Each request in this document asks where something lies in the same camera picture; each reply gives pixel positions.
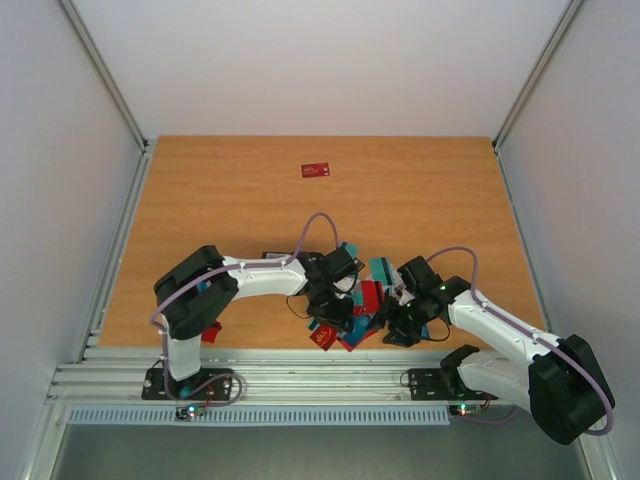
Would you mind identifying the grey cable duct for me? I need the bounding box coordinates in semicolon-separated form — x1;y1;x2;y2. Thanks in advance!
68;405;450;427

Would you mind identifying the teal stripe card upper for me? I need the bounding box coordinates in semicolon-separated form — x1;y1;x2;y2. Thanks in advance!
369;257;393;285

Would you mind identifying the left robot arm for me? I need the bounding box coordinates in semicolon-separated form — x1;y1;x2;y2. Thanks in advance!
150;245;363;398

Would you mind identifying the large red card left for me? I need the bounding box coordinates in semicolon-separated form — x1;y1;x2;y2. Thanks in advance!
202;323;222;344

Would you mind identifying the lone red card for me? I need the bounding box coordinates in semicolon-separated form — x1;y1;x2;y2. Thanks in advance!
301;162;331;179

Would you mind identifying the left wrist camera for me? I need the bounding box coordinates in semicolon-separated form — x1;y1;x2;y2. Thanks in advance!
332;276;358;298

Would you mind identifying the black leather card holder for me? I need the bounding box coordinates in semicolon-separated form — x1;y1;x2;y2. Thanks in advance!
262;251;290;261

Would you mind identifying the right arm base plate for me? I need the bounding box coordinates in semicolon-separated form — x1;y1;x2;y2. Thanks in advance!
407;368;494;403

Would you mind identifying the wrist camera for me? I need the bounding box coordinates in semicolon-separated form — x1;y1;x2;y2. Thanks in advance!
392;286;414;306
332;276;358;298

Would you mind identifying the blue card front pile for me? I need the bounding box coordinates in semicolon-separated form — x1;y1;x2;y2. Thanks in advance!
339;325;378;352

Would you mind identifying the red stripe card centre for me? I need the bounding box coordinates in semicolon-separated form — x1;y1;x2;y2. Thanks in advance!
358;280;385;315

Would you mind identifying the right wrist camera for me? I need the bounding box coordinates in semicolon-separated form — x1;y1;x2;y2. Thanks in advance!
392;286;414;306

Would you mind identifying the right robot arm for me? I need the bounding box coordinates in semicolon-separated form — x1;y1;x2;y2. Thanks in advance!
372;256;615;445

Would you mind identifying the red VIP card front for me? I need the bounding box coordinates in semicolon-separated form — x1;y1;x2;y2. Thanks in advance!
310;325;337;351

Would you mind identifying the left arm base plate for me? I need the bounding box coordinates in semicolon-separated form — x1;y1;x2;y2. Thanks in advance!
141;367;236;401

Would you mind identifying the aluminium rail frame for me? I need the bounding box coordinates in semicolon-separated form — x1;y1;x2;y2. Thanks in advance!
45;347;596;406

